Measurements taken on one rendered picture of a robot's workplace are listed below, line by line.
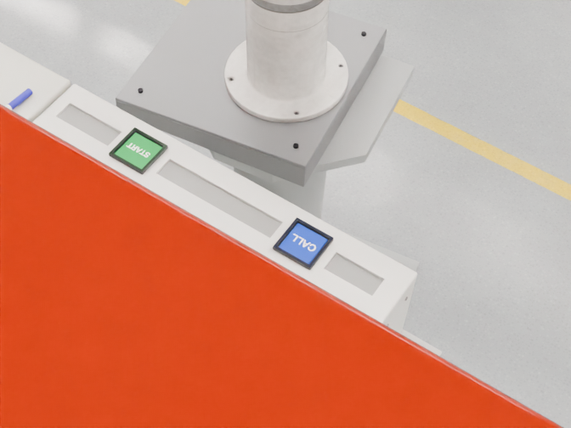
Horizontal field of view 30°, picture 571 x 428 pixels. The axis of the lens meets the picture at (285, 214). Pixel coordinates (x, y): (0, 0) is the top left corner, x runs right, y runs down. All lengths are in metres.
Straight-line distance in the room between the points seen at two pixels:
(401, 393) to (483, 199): 2.38
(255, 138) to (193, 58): 0.19
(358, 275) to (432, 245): 1.23
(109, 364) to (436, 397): 0.08
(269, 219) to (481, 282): 1.21
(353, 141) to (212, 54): 0.26
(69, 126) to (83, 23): 1.54
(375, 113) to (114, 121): 0.43
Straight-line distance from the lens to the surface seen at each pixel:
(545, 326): 2.49
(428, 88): 2.87
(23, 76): 1.54
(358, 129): 1.65
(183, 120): 1.60
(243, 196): 1.38
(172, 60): 1.68
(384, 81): 1.73
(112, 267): 0.30
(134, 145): 1.43
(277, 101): 1.60
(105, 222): 0.30
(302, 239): 1.34
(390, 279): 1.32
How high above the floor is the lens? 2.06
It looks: 54 degrees down
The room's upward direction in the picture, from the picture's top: 5 degrees clockwise
